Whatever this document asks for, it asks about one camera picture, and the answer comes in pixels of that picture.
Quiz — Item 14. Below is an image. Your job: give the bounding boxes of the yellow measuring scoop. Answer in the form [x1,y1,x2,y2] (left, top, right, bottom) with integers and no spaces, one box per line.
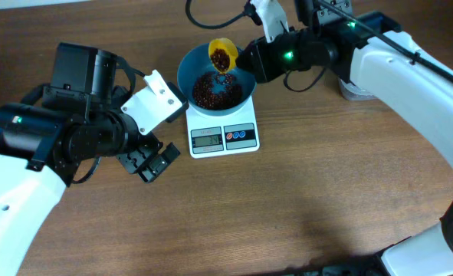
[208,38,239,74]

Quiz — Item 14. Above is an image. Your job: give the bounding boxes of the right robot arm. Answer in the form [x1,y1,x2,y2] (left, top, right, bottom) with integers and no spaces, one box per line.
[236,1,453,275]

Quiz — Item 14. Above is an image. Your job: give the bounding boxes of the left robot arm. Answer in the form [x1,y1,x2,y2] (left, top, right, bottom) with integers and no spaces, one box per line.
[0,43,189,275]

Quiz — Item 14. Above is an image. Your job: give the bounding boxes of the teal plastic bowl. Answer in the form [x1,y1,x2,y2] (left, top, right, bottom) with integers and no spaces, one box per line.
[177,44,257,117]

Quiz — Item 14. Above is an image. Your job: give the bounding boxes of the red beans in bowl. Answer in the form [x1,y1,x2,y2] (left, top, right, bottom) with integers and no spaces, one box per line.
[192,71,243,110]

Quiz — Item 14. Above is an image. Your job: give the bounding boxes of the white digital kitchen scale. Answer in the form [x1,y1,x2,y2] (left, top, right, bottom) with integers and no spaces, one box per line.
[186,97,260,159]

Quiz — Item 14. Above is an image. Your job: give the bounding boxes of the clear plastic bean container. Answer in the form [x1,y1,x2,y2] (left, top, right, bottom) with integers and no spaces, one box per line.
[338,78,376,101]

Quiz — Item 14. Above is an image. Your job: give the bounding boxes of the right black cable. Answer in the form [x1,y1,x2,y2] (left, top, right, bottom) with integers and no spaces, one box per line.
[184,0,252,31]

